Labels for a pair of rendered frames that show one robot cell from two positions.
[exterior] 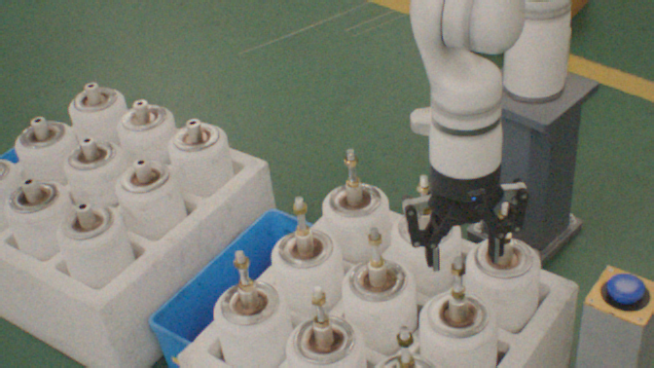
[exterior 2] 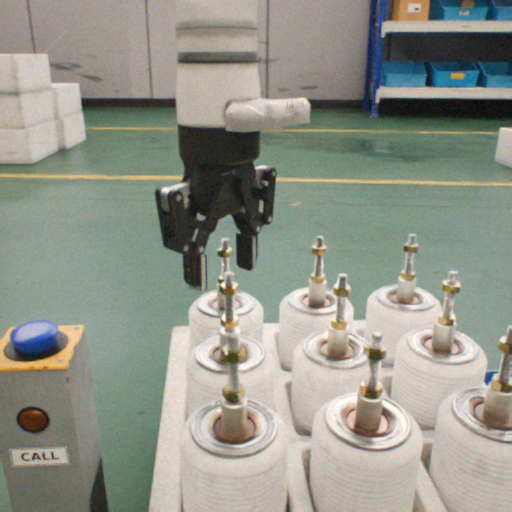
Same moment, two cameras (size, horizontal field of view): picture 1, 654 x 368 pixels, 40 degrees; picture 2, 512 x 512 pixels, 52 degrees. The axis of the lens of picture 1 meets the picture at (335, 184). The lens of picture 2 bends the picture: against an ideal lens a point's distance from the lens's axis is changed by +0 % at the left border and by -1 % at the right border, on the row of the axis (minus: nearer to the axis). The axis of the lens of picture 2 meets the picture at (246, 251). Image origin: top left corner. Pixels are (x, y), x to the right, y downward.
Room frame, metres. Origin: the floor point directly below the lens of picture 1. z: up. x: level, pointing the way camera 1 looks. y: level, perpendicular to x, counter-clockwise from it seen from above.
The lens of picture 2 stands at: (1.11, -0.45, 0.56)
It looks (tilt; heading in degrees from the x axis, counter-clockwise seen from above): 21 degrees down; 137
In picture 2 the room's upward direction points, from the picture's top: straight up
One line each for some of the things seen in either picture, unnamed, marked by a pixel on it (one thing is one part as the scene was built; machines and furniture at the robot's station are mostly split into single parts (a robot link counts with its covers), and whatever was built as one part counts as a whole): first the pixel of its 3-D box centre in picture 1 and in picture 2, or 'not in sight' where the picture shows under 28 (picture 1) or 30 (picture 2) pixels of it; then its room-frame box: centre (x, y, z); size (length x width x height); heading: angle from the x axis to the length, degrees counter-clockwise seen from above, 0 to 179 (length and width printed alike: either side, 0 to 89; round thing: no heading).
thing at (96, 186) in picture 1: (106, 200); not in sight; (1.17, 0.38, 0.16); 0.10 x 0.10 x 0.18
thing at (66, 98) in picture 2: not in sight; (39, 100); (-2.19, 0.90, 0.27); 0.39 x 0.39 x 0.18; 44
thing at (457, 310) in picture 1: (458, 307); (230, 343); (0.75, -0.13, 0.26); 0.02 x 0.02 x 0.03
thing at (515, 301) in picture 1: (501, 307); (235, 505); (0.84, -0.21, 0.16); 0.10 x 0.10 x 0.18
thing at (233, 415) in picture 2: (503, 250); (234, 414); (0.84, -0.21, 0.26); 0.02 x 0.02 x 0.03
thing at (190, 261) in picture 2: (505, 236); (185, 262); (0.75, -0.19, 0.37); 0.03 x 0.01 x 0.05; 94
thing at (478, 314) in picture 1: (458, 314); (230, 354); (0.75, -0.13, 0.25); 0.08 x 0.08 x 0.01
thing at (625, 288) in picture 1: (625, 290); (35, 339); (0.69, -0.31, 0.32); 0.04 x 0.04 x 0.02
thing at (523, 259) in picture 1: (503, 258); (234, 427); (0.84, -0.21, 0.25); 0.08 x 0.08 x 0.01
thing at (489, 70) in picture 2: not in sight; (497, 74); (-0.93, 4.58, 0.36); 0.50 x 0.38 x 0.21; 133
